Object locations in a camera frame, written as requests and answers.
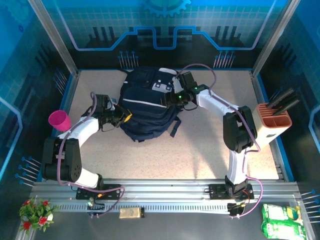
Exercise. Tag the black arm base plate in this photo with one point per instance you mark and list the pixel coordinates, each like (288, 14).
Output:
(216, 192)
(112, 192)

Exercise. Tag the green white snack packet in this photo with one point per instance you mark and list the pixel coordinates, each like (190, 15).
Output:
(280, 230)
(277, 212)

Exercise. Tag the artificial plant red flowers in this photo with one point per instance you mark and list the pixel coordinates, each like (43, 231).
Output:
(37, 215)

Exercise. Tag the aluminium frame post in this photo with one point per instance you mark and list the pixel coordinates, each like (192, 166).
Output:
(55, 37)
(274, 37)

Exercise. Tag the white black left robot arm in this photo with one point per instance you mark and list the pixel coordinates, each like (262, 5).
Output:
(85, 126)

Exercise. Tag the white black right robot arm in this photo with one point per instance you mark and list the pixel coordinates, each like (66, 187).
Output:
(212, 100)

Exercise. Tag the small tan box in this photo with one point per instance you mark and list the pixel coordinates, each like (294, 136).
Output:
(128, 213)

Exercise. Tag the aluminium mounting rail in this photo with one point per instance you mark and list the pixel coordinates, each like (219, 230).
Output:
(162, 192)

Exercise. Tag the pink plastic cup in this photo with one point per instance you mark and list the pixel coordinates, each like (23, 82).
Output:
(58, 120)

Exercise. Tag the navy blue backpack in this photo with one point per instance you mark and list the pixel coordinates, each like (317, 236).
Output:
(142, 110)

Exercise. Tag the beige orange knife block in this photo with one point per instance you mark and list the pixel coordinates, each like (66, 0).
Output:
(277, 122)

